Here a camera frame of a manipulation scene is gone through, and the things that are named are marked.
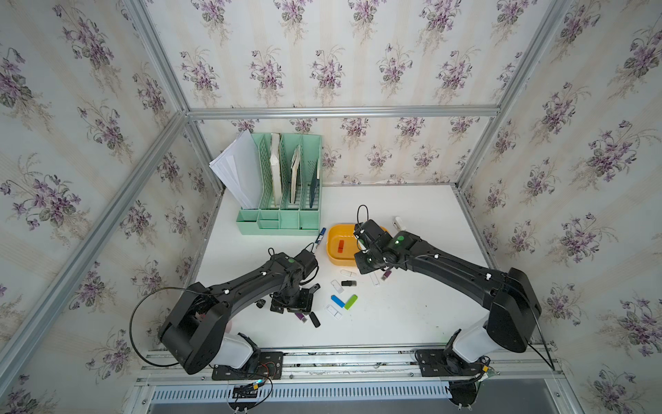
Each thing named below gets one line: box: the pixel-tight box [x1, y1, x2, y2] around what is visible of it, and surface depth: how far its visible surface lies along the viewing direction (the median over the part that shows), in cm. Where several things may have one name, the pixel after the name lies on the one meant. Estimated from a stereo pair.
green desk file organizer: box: [236, 132, 324, 237], surface depth 105 cm
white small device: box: [392, 216, 407, 233], surface depth 106 cm
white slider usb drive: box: [324, 304, 344, 320], surface depth 85 cm
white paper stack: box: [208, 129, 263, 209], surface depth 100 cm
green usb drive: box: [343, 294, 358, 311], surface depth 88 cm
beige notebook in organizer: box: [290, 144, 301, 204], surface depth 103 cm
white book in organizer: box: [268, 132, 282, 207], surface depth 100 cm
